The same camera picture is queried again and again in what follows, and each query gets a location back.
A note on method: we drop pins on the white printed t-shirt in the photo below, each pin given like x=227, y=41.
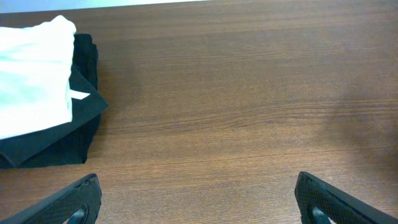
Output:
x=35, y=70

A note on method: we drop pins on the black folded t-shirt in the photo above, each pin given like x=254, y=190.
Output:
x=69, y=142

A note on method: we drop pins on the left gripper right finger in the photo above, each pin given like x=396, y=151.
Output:
x=320, y=202

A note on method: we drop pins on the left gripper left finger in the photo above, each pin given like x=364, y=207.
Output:
x=79, y=202

